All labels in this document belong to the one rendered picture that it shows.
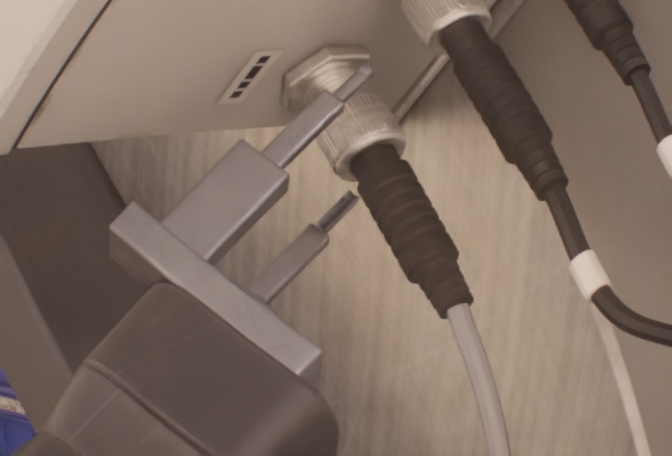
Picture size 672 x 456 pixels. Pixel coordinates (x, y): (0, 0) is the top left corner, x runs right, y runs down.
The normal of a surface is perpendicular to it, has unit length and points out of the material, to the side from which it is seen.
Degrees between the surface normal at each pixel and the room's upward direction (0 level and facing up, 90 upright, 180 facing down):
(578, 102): 90
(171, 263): 50
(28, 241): 38
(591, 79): 90
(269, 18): 133
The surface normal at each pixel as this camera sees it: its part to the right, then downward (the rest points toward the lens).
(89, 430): -0.16, -0.26
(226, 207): 0.06, -0.51
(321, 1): 0.44, 0.78
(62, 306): 0.48, -0.65
